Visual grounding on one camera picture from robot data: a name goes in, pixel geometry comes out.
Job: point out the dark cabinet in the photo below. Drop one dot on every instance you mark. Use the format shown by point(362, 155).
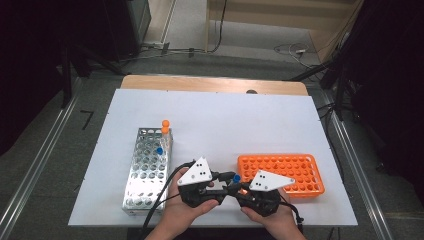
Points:
point(140, 20)

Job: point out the white board sheet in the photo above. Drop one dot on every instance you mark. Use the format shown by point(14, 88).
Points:
point(216, 126)

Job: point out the grey power strip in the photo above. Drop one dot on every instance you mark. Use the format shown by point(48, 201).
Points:
point(156, 45)

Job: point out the orange-capped test tube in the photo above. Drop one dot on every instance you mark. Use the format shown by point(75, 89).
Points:
point(165, 123)
point(165, 130)

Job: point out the person's left hand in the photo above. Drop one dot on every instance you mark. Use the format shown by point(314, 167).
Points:
point(183, 215)

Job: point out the grey desk grommet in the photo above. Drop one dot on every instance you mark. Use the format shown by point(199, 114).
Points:
point(251, 91)

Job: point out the orange plastic test tube rack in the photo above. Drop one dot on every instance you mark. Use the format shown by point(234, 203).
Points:
point(290, 170)

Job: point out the person's right hand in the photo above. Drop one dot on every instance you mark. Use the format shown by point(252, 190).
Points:
point(280, 221)

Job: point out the black metal stand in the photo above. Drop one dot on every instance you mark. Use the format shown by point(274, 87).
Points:
point(339, 96)
point(66, 83)

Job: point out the metal test tube rack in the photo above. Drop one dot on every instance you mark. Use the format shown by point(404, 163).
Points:
point(145, 173)

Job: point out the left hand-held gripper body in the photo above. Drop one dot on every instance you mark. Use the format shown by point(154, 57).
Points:
point(198, 173)

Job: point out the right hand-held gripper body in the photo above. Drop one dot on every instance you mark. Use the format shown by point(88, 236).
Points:
point(263, 201)

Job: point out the light wooden cabinet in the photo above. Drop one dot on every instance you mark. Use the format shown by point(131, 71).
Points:
point(266, 20)

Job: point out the blue-capped test tube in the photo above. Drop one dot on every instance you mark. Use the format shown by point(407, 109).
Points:
point(160, 150)
point(236, 178)

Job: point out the aluminium floor rail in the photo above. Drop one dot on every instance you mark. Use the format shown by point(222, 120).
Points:
point(40, 156)
point(347, 146)

